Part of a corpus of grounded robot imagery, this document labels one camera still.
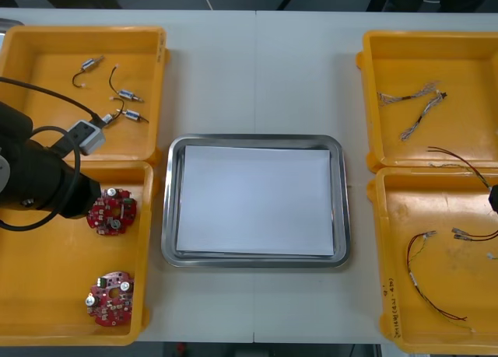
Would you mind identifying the red black green-yellow wire harness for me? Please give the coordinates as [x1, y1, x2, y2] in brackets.
[406, 230, 476, 332]
[426, 145, 498, 261]

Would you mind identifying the white paper sheet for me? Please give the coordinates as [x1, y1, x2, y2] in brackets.
[175, 145, 336, 257]

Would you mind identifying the round red circuit board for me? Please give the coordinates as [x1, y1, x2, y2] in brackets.
[85, 270, 135, 327]
[86, 186, 139, 236]

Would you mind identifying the steel tray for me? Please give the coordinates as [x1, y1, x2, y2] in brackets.
[160, 134, 353, 269]

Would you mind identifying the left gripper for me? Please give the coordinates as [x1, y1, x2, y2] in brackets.
[52, 160, 104, 220]

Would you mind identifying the yellow-orange plastic bin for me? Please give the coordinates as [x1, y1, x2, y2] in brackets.
[0, 25, 171, 167]
[366, 166, 498, 354]
[0, 160, 160, 347]
[356, 30, 498, 174]

